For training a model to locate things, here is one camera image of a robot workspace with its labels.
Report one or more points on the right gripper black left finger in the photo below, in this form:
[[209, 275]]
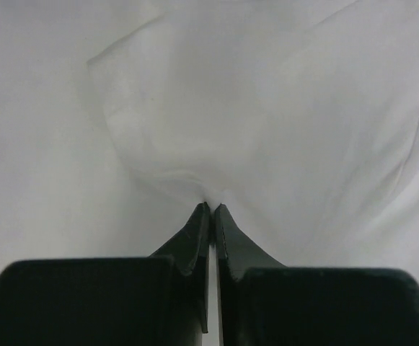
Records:
[[161, 299]]

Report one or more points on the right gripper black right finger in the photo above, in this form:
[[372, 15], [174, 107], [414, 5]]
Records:
[[262, 302]]

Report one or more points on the white t shirt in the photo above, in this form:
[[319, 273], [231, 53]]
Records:
[[117, 117]]

